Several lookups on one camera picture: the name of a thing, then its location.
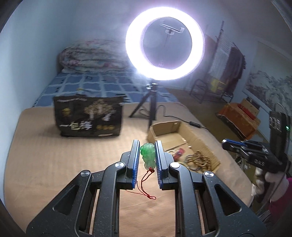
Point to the white ring light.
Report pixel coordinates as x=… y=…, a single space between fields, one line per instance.
x=134 y=44

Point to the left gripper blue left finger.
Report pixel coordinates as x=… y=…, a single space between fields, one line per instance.
x=133 y=163

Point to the black clothes rack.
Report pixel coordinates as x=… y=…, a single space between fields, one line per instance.
x=223 y=61

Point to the red wooden bangle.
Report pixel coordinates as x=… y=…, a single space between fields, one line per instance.
x=177 y=154

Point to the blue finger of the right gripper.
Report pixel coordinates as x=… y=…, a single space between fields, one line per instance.
x=232 y=142

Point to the cardboard box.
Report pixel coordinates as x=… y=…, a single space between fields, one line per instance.
x=175 y=135

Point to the yellow box under rack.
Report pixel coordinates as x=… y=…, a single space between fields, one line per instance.
x=216 y=85

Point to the black snack bag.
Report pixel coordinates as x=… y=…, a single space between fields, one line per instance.
x=82 y=116

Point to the right gloved hand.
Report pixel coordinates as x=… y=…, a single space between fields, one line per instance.
x=278 y=182

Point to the landscape painting scroll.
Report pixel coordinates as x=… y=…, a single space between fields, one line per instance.
x=269 y=79

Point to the blue checkered bedsheet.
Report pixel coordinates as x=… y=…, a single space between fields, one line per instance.
x=127 y=84

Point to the orange patterned box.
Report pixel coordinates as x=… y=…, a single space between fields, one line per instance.
x=242 y=116

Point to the phone holder clamp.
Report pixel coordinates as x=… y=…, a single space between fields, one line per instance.
x=171 y=30

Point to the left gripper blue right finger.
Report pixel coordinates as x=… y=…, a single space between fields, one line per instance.
x=161 y=164

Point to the folded floral quilt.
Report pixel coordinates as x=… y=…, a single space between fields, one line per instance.
x=94 y=56

